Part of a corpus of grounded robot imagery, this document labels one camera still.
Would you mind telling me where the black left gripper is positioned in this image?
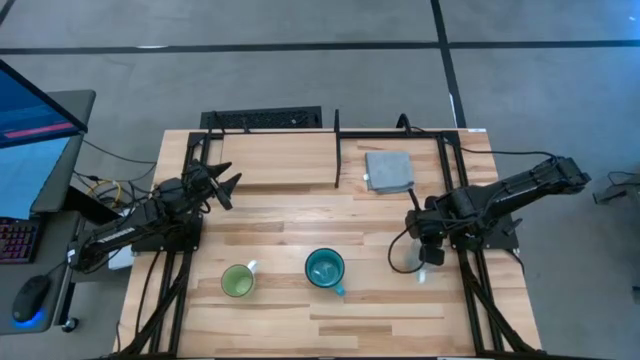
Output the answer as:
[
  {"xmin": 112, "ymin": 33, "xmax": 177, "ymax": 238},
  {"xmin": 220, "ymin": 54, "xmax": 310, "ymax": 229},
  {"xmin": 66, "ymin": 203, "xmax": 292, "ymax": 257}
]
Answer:
[{"xmin": 185, "ymin": 158, "xmax": 243, "ymax": 212}]

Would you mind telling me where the green mug white handle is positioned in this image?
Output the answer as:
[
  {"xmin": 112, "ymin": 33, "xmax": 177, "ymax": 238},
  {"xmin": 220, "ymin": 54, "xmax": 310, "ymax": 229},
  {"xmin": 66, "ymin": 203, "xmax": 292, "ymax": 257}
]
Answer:
[{"xmin": 220, "ymin": 259, "xmax": 260, "ymax": 299}]

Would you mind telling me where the large teal mug teal handle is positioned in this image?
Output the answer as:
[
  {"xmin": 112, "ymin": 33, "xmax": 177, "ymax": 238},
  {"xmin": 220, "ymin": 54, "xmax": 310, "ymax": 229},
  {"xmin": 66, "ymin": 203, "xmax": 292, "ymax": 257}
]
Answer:
[{"xmin": 304, "ymin": 247, "xmax": 347, "ymax": 297}]

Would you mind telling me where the grey folded cloth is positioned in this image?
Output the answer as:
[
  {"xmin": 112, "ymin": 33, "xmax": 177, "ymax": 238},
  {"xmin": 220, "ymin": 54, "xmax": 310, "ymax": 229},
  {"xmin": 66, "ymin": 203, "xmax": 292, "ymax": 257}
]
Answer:
[{"xmin": 363, "ymin": 150, "xmax": 416, "ymax": 195}]

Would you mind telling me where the white box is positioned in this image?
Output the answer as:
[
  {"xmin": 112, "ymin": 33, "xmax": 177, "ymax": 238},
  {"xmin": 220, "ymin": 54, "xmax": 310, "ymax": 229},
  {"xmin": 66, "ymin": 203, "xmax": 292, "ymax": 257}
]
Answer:
[{"xmin": 107, "ymin": 244, "xmax": 136, "ymax": 271}]

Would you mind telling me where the grey computer desk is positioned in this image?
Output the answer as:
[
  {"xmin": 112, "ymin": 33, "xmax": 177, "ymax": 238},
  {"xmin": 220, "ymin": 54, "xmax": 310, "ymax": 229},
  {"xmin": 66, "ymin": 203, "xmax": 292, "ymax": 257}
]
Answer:
[{"xmin": 0, "ymin": 88, "xmax": 97, "ymax": 336}]

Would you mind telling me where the black floor stand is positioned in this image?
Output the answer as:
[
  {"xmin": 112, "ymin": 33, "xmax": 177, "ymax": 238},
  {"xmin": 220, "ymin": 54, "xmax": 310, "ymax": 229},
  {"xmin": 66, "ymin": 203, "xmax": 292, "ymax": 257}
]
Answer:
[{"xmin": 592, "ymin": 169, "xmax": 640, "ymax": 206}]

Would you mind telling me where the computer monitor blue screen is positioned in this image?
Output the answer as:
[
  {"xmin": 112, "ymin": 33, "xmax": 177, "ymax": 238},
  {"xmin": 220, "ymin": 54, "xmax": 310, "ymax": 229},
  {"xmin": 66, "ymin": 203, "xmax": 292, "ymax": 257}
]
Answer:
[{"xmin": 0, "ymin": 58, "xmax": 90, "ymax": 150}]

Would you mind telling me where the backlit black keyboard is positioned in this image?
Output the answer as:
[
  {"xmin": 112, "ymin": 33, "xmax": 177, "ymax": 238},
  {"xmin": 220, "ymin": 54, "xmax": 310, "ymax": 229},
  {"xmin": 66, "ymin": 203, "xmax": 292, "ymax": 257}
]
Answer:
[{"xmin": 0, "ymin": 215, "xmax": 41, "ymax": 265}]

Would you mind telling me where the black computer mouse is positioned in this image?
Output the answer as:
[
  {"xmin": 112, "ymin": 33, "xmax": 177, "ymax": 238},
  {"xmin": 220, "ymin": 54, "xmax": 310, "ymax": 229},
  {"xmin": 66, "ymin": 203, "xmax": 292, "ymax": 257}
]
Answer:
[{"xmin": 11, "ymin": 274, "xmax": 51, "ymax": 324}]

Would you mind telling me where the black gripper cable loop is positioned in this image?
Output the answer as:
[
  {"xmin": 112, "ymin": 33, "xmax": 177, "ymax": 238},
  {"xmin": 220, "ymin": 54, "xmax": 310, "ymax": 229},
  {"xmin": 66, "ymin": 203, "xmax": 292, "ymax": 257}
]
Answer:
[{"xmin": 387, "ymin": 219, "xmax": 426, "ymax": 275}]

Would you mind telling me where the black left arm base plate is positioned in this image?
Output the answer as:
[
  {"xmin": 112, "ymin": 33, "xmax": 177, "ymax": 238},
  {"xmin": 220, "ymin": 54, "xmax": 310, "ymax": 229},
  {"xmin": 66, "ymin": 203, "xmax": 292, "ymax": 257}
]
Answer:
[{"xmin": 130, "ymin": 212, "xmax": 204, "ymax": 254}]

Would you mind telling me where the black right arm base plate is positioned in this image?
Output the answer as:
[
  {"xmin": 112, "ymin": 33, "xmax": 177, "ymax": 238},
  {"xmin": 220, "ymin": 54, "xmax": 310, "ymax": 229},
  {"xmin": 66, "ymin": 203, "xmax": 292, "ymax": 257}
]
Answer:
[{"xmin": 447, "ymin": 209, "xmax": 520, "ymax": 252}]

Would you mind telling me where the yellow cable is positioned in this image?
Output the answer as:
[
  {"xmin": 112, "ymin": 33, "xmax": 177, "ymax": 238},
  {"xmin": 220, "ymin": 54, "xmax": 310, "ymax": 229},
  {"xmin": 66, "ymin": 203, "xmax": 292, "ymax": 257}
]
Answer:
[{"xmin": 87, "ymin": 178, "xmax": 124, "ymax": 209}]

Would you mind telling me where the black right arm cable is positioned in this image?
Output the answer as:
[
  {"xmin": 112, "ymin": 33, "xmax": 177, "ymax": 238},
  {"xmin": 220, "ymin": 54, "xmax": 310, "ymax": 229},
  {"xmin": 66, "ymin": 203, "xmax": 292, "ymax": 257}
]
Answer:
[{"xmin": 399, "ymin": 113, "xmax": 559, "ymax": 160}]

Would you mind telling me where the black aluminium table frame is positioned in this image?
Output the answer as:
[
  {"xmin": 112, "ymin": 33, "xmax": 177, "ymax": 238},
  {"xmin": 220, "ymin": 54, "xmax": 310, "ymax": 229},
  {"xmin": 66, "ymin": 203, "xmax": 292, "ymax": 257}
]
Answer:
[{"xmin": 112, "ymin": 127, "xmax": 539, "ymax": 360}]

